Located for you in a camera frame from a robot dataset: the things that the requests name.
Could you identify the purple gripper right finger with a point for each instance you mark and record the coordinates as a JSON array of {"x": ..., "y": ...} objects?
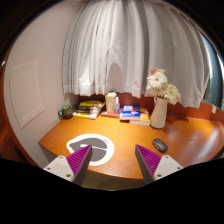
[{"x": 153, "y": 166}]

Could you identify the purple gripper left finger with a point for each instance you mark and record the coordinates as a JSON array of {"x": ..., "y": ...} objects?
[{"x": 73, "y": 167}]

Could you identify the black computer mouse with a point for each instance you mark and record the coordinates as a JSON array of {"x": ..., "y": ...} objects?
[{"x": 160, "y": 145}]

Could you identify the round white grey mouse pad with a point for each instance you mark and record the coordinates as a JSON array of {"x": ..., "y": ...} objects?
[{"x": 102, "y": 147}]

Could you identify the yellow book under blue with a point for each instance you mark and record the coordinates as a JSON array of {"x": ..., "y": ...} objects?
[{"x": 144, "y": 118}]

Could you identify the white ceramic vase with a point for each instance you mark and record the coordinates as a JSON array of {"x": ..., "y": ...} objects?
[{"x": 158, "y": 116}]

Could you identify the dark green mug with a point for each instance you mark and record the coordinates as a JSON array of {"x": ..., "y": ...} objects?
[{"x": 66, "y": 112}]

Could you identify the yellow black book stack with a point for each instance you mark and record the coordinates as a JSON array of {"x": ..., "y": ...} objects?
[{"x": 88, "y": 109}]

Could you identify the red flat book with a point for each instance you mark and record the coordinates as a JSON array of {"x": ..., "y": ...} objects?
[{"x": 110, "y": 114}]

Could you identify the clear sanitizer pump bottle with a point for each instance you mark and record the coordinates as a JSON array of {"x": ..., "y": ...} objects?
[{"x": 116, "y": 105}]

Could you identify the cream white canister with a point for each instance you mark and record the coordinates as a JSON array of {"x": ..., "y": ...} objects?
[{"x": 110, "y": 100}]

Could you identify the white and pink flowers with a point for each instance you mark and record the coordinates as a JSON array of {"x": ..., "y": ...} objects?
[{"x": 158, "y": 86}]

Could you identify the white pleated curtain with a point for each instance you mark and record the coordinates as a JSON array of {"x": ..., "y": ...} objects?
[{"x": 112, "y": 45}]

